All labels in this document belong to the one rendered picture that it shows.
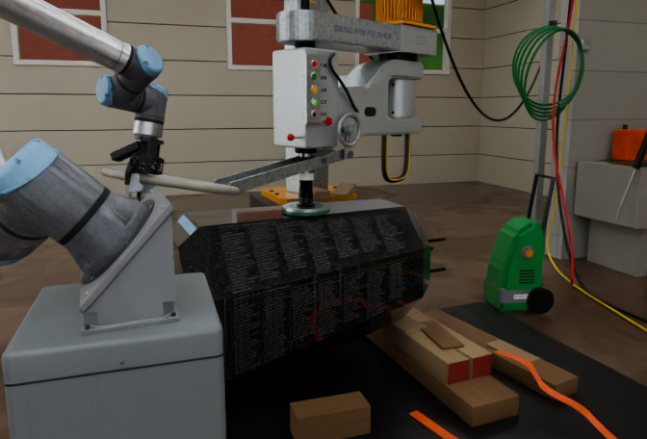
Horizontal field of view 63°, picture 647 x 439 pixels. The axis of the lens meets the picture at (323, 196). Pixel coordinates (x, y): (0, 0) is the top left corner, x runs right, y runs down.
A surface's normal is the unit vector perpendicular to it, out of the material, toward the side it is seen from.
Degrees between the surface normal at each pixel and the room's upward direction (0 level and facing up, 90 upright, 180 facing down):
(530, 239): 90
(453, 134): 90
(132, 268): 90
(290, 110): 90
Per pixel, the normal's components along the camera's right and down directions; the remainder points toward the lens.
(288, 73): -0.71, 0.11
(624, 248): -0.95, 0.05
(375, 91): 0.70, 0.11
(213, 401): 0.31, 0.15
